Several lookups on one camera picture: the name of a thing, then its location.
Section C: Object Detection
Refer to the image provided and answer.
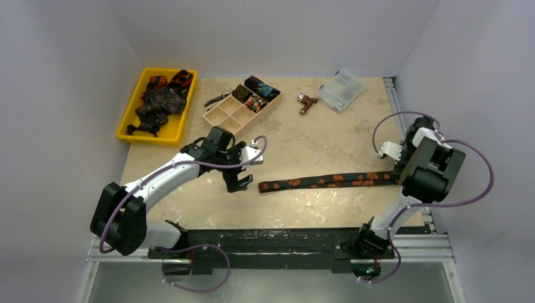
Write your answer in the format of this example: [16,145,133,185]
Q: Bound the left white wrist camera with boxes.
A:
[240,143,264,170]

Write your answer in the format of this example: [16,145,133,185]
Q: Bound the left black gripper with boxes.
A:
[215,141,252,191]

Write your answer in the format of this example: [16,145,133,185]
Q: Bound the yellow plastic bin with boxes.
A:
[116,68,197,146]

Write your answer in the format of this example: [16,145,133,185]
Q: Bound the black pliers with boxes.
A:
[204,93,230,111]

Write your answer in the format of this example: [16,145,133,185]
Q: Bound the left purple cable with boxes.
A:
[98,134,269,294]

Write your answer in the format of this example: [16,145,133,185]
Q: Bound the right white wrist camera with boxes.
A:
[377,141,403,161]

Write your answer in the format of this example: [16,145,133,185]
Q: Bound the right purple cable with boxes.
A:
[357,110,495,285]

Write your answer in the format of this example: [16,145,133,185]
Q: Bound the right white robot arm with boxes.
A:
[350,116,466,258]

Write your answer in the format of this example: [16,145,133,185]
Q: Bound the rolled blue floral tie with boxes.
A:
[244,76,281,102]

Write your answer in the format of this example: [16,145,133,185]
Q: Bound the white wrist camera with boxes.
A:
[240,143,264,170]
[377,141,403,161]

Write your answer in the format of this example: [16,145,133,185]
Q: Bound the rolled olive patterned tie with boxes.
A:
[231,84,253,104]

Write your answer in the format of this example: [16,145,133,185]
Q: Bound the brown metal pipe fitting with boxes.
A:
[297,93,319,116]

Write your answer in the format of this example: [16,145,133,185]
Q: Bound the clear plastic organizer box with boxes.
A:
[317,69,367,114]

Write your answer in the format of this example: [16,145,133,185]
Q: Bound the wooden compartment box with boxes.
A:
[203,88,282,134]

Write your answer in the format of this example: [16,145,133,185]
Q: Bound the purple cable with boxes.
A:
[98,134,269,294]
[357,110,495,285]

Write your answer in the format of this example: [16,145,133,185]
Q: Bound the rolled colourful floral tie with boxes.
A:
[244,95,268,114]

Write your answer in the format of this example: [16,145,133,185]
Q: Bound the dark patterned tie pile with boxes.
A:
[126,88,187,138]

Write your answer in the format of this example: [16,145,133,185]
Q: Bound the red black striped tie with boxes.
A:
[141,69,195,102]

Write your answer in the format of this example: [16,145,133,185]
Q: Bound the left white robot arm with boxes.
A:
[90,126,268,258]

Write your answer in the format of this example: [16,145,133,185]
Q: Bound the dark orange floral tie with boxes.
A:
[258,171,400,193]

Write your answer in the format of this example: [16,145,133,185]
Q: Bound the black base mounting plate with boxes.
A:
[148,228,394,277]

